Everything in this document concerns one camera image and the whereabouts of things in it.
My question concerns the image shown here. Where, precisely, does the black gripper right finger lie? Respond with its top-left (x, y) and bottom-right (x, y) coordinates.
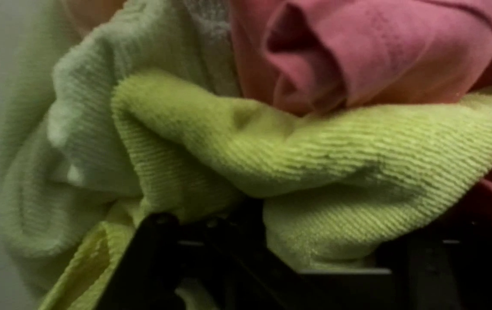
top-left (374, 226), bottom-right (472, 310)

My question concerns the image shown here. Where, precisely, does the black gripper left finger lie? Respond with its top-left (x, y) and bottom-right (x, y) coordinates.
top-left (97, 212), bottom-right (185, 310)

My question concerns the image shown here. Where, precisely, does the pale green cloth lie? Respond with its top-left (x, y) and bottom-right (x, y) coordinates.
top-left (0, 0), bottom-right (243, 300)

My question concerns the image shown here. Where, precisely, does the lime yellow towel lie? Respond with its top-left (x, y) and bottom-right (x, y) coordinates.
top-left (39, 71), bottom-right (492, 310)

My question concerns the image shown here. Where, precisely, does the pink cloth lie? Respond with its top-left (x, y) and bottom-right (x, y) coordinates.
top-left (228, 0), bottom-right (492, 240)

